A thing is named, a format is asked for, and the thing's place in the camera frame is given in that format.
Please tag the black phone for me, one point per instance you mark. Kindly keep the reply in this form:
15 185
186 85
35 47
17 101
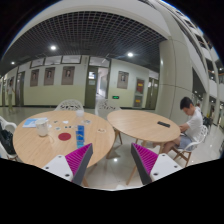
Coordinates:
163 124

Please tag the white chair with wooden legs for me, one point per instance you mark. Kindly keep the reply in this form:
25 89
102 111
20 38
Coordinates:
200 136

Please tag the light blue booklet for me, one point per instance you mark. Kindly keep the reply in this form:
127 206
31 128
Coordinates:
30 122

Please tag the person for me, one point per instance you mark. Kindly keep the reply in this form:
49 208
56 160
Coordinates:
10 91
193 125

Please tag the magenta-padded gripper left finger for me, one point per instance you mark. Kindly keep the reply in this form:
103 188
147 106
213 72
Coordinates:
58 165

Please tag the small printed card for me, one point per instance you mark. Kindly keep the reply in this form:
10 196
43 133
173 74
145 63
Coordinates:
87 122

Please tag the round wooden table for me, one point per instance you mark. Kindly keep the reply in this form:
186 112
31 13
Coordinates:
143 125

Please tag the flat round red coaster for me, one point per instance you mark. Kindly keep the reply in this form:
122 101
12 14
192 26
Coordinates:
64 136

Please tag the round ceiling lights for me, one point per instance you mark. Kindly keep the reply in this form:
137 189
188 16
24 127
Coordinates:
53 47

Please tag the black bag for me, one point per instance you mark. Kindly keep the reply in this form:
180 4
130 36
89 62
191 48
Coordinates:
6 141

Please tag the green exit sign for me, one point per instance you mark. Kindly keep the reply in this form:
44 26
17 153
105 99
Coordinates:
115 97

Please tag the white mug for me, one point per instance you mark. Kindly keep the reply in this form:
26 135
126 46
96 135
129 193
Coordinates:
42 128

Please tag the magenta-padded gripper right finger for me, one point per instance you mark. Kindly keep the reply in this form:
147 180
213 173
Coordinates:
160 165

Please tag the framed wall portraits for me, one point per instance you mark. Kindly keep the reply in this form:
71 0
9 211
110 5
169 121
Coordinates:
68 75

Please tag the white perforated plastic chair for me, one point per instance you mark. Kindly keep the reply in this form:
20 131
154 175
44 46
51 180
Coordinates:
105 106
8 126
69 106

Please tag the clear bottle with blue label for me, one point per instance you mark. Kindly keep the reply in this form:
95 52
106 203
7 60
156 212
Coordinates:
80 133

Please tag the red yellow wall notice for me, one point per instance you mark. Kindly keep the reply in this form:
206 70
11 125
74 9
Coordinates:
137 101

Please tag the red wall poster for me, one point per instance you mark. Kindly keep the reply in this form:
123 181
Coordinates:
140 86

